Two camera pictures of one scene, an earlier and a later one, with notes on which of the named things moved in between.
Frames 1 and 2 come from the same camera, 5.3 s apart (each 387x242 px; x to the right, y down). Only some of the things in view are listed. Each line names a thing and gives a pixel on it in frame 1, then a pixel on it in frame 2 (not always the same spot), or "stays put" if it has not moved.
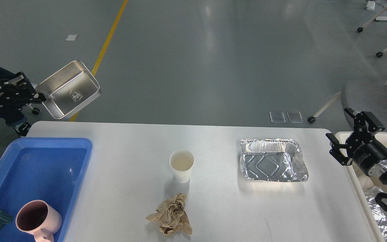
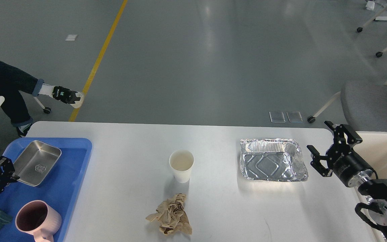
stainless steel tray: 68,89 to 36,163
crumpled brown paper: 171,214 stays put
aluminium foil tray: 273,159 stays put
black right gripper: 370,155 to 342,162
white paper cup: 181,161 stays put
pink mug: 38,217 stays put
